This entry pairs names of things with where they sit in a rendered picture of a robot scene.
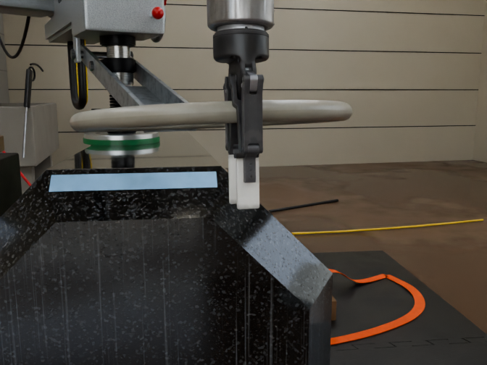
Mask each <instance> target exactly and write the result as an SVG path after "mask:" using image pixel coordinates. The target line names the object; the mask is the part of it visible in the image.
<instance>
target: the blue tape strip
mask: <svg viewBox="0 0 487 365"><path fill-rule="evenodd" d="M168 188H217V173H216V172H158V173H124V174H90V175H52V176H51V181H50V186H49V192H56V191H85V190H140V189H168Z"/></svg>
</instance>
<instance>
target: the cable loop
mask: <svg viewBox="0 0 487 365"><path fill-rule="evenodd" d="M81 45H85V46H86V40H83V39H80V51H81ZM71 49H73V46H67V53H68V65H69V77H70V95H71V100H72V105H73V106H74V107H75V108H76V109H78V110H81V109H84V107H85V106H86V104H87V102H88V73H87V66H85V65H84V63H83V62H82V61H81V62H80V63H74V60H71V57H70V50H71Z"/></svg>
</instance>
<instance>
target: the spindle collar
mask: <svg viewBox="0 0 487 365"><path fill-rule="evenodd" d="M100 61H101V62H102V63H103V64H104V65H105V66H106V67H107V68H108V69H109V70H110V71H111V72H112V73H113V74H114V75H115V76H116V77H117V78H118V79H119V80H120V81H121V82H122V83H123V84H124V85H134V82H133V73H134V72H135V71H136V61H135V60H133V59H132V58H130V47H129V46H107V58H104V59H101V60H100Z"/></svg>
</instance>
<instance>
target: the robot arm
mask: <svg viewBox="0 0 487 365"><path fill-rule="evenodd" d="M274 11H275V10H274V0H207V26H208V28H209V29H210V30H213V31H215V32H216V33H215V34H214V35H213V57H214V60H215V61H216V62H219V63H227V64H229V69H228V77H225V83H224V86H223V89H224V97H225V101H232V105H233V107H234V108H236V117H237V123H226V124H225V149H226V151H228V154H229V156H228V177H229V203H230V204H237V209H258V208H259V154H262V152H263V123H262V92H263V83H264V77H263V75H257V68H256V63H260V62H265V61H267V60H268V59H269V34H268V33H267V32H266V30H270V29H271V28H272V27H273V25H275V23H274Z"/></svg>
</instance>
